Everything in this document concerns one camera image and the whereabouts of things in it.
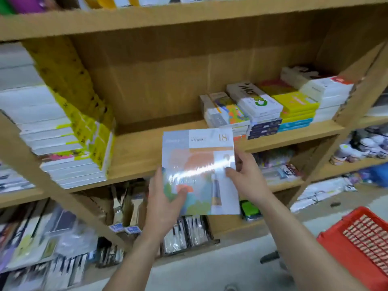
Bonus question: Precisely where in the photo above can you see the person's left hand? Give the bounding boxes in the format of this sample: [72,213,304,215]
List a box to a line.
[142,166,188,241]

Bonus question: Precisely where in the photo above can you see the person's right hand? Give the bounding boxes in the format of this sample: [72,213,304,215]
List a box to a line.
[226,148,273,207]

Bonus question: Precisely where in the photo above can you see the pastel print square paint box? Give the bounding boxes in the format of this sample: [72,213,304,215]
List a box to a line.
[161,127,240,215]

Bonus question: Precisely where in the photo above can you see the blue paint box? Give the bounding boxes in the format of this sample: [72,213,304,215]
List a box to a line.
[278,123,311,133]
[278,118,314,128]

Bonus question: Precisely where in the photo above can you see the yellow paint box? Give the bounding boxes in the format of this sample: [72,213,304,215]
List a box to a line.
[280,109,317,118]
[280,113,316,123]
[257,79,320,114]

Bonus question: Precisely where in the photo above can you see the red plastic shopping basket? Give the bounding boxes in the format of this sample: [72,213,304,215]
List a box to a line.
[316,206,388,291]

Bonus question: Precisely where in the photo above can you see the wooden shelf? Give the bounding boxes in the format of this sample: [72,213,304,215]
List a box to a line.
[0,0,388,282]

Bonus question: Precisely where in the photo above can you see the person's left forearm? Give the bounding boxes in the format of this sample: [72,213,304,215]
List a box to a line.
[103,232,164,291]

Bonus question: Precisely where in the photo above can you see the person's right forearm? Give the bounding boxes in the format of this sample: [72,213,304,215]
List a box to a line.
[256,194,367,291]

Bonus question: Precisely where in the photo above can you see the person's right grey shoe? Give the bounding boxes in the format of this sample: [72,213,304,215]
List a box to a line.
[260,251,281,265]

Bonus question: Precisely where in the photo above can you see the row of paint bottles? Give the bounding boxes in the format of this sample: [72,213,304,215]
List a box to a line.
[329,126,388,166]

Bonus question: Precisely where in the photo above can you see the green black pouch package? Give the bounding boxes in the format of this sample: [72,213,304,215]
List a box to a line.
[239,200,263,221]

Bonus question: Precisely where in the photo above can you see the clear-wrapped calligraphy set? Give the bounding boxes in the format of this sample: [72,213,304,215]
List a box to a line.
[254,148,303,186]

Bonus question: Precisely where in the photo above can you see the row of black white packages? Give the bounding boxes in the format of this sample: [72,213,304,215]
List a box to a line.
[160,215,213,255]

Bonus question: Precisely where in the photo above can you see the pile of flat wrapped packs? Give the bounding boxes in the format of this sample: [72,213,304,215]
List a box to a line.
[0,199,98,272]

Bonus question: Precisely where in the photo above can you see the blue plastic bag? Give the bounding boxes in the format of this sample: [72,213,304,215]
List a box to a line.
[361,162,388,188]

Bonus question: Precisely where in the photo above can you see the stack of white yellow-edged pads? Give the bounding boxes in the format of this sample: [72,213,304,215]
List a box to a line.
[0,41,116,190]

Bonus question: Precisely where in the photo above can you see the stack of white packets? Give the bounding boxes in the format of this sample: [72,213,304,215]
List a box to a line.
[0,162,36,194]

